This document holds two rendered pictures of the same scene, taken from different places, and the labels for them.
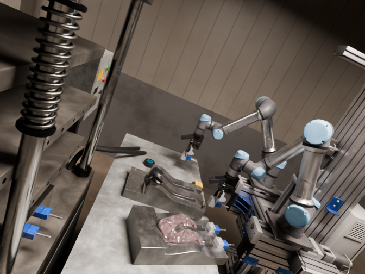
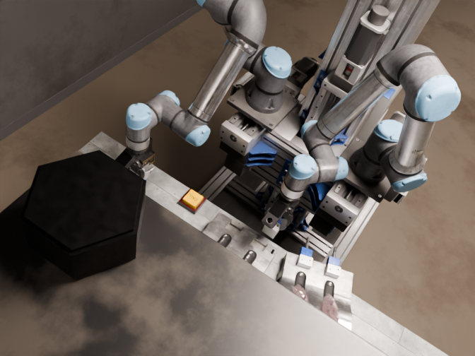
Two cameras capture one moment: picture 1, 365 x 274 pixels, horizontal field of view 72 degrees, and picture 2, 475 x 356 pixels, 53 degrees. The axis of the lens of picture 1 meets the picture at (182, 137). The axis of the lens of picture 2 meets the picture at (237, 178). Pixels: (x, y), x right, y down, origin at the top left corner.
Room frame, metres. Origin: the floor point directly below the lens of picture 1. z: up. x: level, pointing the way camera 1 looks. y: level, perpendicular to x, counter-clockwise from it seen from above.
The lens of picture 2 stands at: (1.10, 0.57, 2.38)
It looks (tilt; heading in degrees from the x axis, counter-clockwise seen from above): 53 degrees down; 298
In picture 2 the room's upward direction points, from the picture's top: 19 degrees clockwise
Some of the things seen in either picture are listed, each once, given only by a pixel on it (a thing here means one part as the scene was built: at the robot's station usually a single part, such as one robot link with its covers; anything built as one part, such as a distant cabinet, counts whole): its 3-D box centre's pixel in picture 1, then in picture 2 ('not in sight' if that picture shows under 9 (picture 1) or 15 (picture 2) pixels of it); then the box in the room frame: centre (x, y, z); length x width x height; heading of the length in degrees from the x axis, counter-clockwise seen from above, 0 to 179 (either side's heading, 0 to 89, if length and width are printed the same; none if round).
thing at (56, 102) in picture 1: (49, 69); not in sight; (0.54, 0.34, 1.55); 0.09 x 0.09 x 0.31
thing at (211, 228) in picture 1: (216, 229); (305, 252); (1.24, -0.41, 0.86); 0.13 x 0.05 x 0.05; 118
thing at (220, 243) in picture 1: (225, 244); (333, 261); (1.14, -0.46, 0.86); 0.13 x 0.05 x 0.05; 118
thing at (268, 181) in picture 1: (267, 177); (266, 91); (1.77, -0.71, 1.09); 0.15 x 0.15 x 0.10
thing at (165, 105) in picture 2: (215, 128); (164, 109); (1.84, -0.20, 1.25); 0.11 x 0.11 x 0.08; 6
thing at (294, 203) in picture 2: (228, 182); (288, 198); (1.39, -0.37, 1.09); 0.09 x 0.08 x 0.12; 97
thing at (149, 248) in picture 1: (178, 235); (309, 325); (1.06, -0.20, 0.86); 0.50 x 0.26 x 0.11; 118
